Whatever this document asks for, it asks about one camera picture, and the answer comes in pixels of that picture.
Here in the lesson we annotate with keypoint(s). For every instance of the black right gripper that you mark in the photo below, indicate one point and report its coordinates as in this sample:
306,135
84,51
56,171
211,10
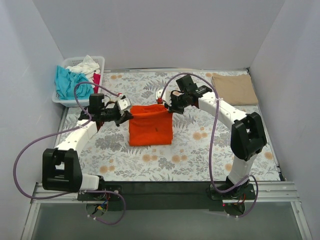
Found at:
171,104

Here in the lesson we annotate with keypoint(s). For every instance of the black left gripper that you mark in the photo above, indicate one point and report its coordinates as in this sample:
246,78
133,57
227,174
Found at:
121,116

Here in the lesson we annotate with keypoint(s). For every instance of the orange t shirt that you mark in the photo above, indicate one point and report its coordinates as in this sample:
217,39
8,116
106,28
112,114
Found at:
151,125

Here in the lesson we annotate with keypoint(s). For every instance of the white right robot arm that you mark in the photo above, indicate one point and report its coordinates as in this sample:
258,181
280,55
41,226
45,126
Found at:
248,136

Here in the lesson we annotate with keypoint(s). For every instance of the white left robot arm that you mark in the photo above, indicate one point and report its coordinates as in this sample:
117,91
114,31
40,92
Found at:
61,169

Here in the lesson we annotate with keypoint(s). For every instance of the magenta t shirt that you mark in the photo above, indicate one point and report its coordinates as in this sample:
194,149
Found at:
96,80

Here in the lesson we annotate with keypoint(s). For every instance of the white t shirt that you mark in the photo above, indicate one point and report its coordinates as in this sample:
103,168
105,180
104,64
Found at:
86,66

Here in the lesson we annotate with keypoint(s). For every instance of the teal t shirt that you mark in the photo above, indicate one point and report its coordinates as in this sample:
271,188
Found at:
66,81

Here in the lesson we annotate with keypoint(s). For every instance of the folded beige t shirt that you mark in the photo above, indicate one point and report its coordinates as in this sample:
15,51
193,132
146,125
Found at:
235,90

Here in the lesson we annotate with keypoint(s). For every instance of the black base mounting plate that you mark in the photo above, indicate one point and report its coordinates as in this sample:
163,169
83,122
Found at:
168,195

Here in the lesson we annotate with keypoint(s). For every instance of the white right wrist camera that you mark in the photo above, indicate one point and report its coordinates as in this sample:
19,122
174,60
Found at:
163,97

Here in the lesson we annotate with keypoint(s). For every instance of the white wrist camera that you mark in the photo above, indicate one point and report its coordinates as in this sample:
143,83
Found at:
123,103
163,97

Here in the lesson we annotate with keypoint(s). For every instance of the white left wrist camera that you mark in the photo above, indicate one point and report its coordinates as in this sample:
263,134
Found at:
123,103

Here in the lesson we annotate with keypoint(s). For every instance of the aluminium frame rail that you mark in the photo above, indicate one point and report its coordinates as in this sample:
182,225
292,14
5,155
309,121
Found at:
277,191

